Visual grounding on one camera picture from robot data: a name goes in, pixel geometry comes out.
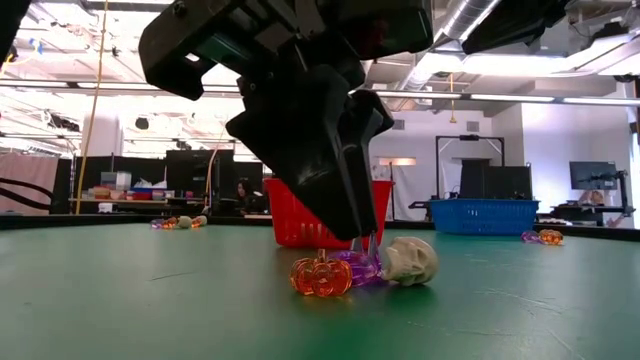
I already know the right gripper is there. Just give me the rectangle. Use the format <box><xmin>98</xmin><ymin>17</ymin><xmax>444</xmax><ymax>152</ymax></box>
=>
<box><xmin>138</xmin><ymin>0</ymin><xmax>434</xmax><ymax>243</ymax></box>

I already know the small pieces bottom centre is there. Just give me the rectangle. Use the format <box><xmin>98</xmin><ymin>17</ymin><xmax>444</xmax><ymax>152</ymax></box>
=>
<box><xmin>327</xmin><ymin>248</ymin><xmax>387</xmax><ymax>289</ymax></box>

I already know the black monitor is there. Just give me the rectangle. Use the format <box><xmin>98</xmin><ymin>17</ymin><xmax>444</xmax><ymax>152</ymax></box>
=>
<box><xmin>569</xmin><ymin>160</ymin><xmax>619</xmax><ymax>191</ymax></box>

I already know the black cable loop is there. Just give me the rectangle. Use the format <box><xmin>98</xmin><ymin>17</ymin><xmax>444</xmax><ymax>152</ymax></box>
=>
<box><xmin>0</xmin><ymin>176</ymin><xmax>55</xmax><ymax>212</ymax></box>

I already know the wooden bench with bins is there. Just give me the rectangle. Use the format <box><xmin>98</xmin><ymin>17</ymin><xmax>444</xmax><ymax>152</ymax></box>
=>
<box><xmin>68</xmin><ymin>185</ymin><xmax>201</xmax><ymax>207</ymax></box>

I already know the blue plastic basket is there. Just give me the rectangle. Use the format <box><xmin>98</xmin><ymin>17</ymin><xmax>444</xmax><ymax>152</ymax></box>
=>
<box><xmin>428</xmin><ymin>198</ymin><xmax>541</xmax><ymax>236</ymax></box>

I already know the white cloth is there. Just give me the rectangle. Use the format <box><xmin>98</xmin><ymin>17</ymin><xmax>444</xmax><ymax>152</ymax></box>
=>
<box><xmin>372</xmin><ymin>159</ymin><xmax>436</xmax><ymax>221</ymax></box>

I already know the clear storage box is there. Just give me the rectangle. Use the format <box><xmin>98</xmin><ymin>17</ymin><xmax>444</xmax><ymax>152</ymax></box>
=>
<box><xmin>99</xmin><ymin>170</ymin><xmax>133</xmax><ymax>191</ymax></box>

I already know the black cabinet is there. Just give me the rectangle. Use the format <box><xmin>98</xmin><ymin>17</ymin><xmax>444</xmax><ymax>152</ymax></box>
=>
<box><xmin>458</xmin><ymin>158</ymin><xmax>533</xmax><ymax>201</ymax></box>

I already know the black table frame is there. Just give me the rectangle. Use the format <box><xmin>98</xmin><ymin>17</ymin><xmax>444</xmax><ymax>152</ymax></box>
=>
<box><xmin>0</xmin><ymin>213</ymin><xmax>640</xmax><ymax>242</ymax></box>

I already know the thin yellow cable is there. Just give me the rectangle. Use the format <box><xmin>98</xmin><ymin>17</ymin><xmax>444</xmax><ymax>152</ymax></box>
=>
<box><xmin>203</xmin><ymin>114</ymin><xmax>231</xmax><ymax>207</ymax></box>

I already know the black metal frame stand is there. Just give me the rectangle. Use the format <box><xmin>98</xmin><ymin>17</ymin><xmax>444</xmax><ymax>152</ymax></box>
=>
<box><xmin>435</xmin><ymin>133</ymin><xmax>505</xmax><ymax>201</ymax></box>

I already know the pink curtain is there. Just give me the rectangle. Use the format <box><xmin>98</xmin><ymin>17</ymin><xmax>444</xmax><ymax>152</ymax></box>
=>
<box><xmin>0</xmin><ymin>152</ymin><xmax>60</xmax><ymax>216</ymax></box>

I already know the person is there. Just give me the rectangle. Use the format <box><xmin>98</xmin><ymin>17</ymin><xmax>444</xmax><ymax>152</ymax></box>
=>
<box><xmin>234</xmin><ymin>177</ymin><xmax>266</xmax><ymax>214</ymax></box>
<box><xmin>577</xmin><ymin>188</ymin><xmax>634</xmax><ymax>229</ymax></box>

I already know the long ceiling light bar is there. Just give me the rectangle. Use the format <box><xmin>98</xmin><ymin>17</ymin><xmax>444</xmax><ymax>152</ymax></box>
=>
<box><xmin>0</xmin><ymin>79</ymin><xmax>640</xmax><ymax>107</ymax></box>

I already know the silver ventilation duct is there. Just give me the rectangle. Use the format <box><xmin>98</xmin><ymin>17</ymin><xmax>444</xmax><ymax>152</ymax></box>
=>
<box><xmin>399</xmin><ymin>0</ymin><xmax>501</xmax><ymax>91</ymax></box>

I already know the black partition panel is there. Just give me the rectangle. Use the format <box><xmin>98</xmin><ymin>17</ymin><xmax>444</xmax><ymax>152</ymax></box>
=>
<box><xmin>165</xmin><ymin>148</ymin><xmax>236</xmax><ymax>201</ymax></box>
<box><xmin>74</xmin><ymin>155</ymin><xmax>166</xmax><ymax>201</ymax></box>

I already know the red plastic basket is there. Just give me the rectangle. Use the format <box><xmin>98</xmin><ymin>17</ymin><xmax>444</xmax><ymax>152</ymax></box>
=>
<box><xmin>263</xmin><ymin>178</ymin><xmax>394</xmax><ymax>250</ymax></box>

